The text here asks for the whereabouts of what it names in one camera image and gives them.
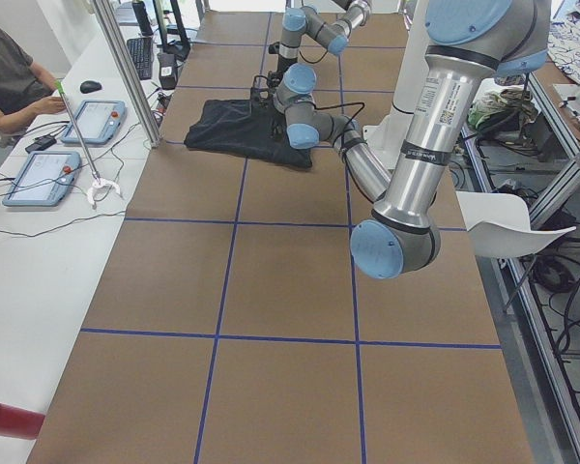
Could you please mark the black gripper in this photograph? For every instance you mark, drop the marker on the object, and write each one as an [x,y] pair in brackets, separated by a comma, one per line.
[286,64]
[274,127]

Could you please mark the black graphic t-shirt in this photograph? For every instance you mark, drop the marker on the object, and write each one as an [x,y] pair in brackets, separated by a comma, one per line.
[239,127]

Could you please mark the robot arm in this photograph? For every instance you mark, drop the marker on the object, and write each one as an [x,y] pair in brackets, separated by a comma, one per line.
[306,21]
[466,42]

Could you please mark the pile of clothes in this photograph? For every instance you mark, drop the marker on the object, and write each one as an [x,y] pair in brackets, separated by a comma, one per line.
[507,110]

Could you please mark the black keyboard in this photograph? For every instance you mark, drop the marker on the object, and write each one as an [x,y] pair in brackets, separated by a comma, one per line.
[140,51]

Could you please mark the far teach pendant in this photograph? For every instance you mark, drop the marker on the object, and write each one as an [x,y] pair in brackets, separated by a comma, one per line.
[98,121]

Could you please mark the teach pendant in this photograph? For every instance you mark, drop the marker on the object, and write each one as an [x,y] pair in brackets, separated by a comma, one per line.
[44,179]
[98,121]

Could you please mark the reacher grabber stick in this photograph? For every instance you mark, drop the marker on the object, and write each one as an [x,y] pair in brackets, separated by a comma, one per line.
[99,183]

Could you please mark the black computer mouse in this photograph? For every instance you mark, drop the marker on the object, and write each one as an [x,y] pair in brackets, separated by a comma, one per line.
[89,86]

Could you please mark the black power adapter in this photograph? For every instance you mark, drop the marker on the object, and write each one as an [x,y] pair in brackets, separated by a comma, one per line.
[41,143]

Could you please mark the near teach pendant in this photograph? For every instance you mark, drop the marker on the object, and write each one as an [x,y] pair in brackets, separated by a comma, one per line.
[44,179]

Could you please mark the white plastic chair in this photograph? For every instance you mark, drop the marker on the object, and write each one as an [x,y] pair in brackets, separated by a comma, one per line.
[499,225]

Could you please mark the seated person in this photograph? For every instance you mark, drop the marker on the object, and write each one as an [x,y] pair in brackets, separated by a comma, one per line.
[26,88]

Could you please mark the red cylinder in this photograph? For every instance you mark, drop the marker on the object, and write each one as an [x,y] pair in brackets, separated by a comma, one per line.
[20,423]

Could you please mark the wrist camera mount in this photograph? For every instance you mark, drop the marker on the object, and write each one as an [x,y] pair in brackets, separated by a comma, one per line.
[263,89]

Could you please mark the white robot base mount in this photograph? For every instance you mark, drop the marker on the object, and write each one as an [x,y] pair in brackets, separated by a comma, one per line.
[389,134]

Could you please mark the aluminium frame post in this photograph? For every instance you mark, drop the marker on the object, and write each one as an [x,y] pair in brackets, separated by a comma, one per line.
[117,45]

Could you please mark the aluminium side frame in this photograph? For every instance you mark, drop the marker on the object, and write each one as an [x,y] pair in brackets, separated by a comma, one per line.
[536,299]

